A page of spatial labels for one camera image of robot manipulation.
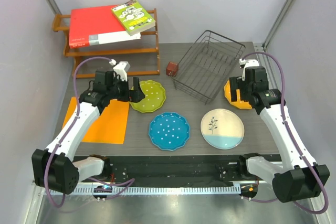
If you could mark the wooden shelf rack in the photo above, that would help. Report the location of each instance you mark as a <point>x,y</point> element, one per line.
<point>78,56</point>

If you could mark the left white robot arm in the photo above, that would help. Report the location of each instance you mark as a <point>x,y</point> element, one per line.
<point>54,167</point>

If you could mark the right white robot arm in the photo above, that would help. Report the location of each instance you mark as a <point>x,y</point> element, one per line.
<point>299,177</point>

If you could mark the green book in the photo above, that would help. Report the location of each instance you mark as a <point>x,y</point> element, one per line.
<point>133,17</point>

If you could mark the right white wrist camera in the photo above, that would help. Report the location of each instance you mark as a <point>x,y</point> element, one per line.
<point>244,64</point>

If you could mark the blue dotted plate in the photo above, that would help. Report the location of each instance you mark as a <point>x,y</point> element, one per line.
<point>169,131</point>

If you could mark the red brown cube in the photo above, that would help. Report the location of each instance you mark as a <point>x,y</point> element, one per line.
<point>172,69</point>

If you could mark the orange mat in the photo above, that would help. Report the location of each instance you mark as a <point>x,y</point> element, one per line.
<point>111,125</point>

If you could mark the black wire dish rack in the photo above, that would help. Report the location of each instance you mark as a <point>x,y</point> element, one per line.
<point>207,65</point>

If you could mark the white blue leaf plate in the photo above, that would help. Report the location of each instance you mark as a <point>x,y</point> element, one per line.
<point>222,129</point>

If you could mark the perforated metal rail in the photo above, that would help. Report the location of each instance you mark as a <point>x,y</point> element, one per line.
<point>132,191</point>

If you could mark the green dotted plate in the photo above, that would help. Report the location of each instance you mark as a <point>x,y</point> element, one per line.
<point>154,97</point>

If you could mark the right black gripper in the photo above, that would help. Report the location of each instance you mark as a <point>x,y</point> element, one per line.
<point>237,83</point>

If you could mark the red file folder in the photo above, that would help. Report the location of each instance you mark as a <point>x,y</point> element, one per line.
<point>96,26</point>

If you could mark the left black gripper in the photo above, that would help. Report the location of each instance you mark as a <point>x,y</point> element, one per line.
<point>134,95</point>

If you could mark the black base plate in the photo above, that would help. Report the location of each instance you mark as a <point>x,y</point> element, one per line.
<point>176,170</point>

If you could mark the orange dotted plate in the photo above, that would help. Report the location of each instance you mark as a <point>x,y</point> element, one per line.
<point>239,103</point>

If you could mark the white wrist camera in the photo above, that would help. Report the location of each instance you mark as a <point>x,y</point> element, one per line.
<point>244,64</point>
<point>121,69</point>

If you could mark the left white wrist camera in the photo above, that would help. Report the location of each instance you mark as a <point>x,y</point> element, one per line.
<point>121,69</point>

